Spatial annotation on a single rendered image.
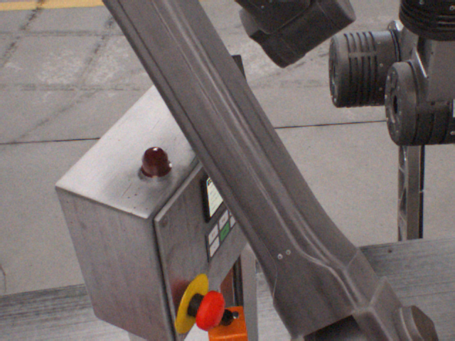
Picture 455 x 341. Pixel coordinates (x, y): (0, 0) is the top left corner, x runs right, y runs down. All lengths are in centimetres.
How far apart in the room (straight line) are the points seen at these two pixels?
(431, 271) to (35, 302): 73
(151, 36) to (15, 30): 334
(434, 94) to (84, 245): 68
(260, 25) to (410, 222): 110
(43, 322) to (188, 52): 92
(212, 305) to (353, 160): 217
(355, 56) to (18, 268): 145
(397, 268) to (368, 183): 136
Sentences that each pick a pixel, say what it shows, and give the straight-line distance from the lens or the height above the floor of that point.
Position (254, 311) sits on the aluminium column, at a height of 115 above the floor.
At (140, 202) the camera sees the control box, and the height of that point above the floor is 148.
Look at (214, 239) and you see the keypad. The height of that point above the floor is 137.
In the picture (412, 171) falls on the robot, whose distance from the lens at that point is 177.
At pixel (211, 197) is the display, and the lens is 63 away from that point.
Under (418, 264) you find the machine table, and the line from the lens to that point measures 137.
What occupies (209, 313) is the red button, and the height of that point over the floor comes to 134.
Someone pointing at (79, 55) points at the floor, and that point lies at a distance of 352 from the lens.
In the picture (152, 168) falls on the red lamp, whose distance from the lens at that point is 57.
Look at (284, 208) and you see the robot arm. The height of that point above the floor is 154.
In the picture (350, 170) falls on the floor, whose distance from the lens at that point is 275.
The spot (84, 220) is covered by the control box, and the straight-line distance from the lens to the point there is 61.
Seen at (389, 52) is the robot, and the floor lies 96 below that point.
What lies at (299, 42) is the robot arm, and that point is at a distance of 83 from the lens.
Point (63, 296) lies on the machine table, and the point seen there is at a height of 83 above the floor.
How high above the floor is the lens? 187
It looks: 43 degrees down
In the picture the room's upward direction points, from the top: 4 degrees counter-clockwise
